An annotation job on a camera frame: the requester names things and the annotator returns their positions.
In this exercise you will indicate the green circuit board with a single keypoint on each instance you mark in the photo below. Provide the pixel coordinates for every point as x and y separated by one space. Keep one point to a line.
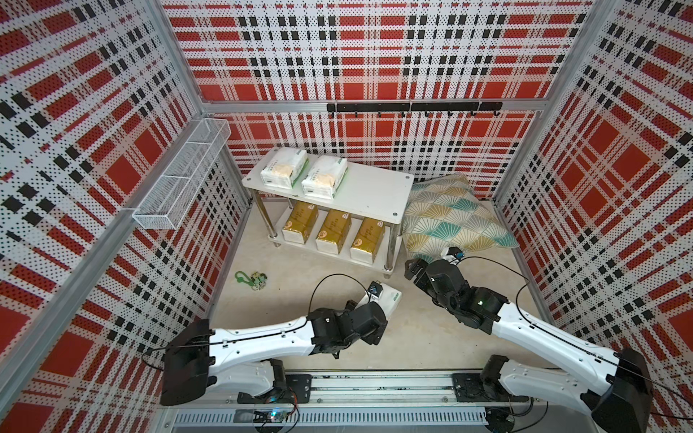
270 417

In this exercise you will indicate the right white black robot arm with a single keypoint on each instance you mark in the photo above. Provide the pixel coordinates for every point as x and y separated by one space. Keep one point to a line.
613 388

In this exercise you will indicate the white tissue pack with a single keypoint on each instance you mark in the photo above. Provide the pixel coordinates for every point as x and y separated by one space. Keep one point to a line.
389 302
324 177
284 168

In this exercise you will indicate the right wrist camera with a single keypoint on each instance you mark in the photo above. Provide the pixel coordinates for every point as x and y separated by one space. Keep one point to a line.
453 254

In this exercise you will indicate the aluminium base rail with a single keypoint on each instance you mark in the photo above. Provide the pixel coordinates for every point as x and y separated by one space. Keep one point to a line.
376 401

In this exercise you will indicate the black wall hook rail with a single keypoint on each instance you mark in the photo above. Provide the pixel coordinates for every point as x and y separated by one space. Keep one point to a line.
411 107

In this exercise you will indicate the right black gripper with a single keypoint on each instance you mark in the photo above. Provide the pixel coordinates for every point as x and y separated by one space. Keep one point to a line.
422 279

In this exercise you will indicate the green figure keychain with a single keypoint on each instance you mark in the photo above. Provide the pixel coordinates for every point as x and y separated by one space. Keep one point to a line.
256 280

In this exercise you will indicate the gold tissue pack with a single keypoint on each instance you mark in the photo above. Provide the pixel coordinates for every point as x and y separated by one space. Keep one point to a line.
300 223
333 232
366 244

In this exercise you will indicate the white wire mesh basket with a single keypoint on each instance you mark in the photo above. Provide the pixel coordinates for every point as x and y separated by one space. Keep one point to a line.
167 203

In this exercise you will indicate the green gold patterned cushion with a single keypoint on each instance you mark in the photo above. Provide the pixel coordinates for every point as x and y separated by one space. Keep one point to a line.
443 213

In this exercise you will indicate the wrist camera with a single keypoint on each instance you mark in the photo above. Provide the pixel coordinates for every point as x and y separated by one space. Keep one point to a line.
375 291
453 254

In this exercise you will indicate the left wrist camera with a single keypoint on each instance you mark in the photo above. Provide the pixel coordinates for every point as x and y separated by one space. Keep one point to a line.
375 291

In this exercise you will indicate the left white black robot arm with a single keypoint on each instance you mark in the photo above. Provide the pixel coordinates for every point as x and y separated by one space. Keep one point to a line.
247 360

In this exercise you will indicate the white two-tier shelf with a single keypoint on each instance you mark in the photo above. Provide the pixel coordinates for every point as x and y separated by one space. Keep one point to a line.
365 192

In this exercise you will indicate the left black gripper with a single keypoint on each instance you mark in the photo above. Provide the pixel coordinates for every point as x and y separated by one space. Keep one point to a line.
375 336

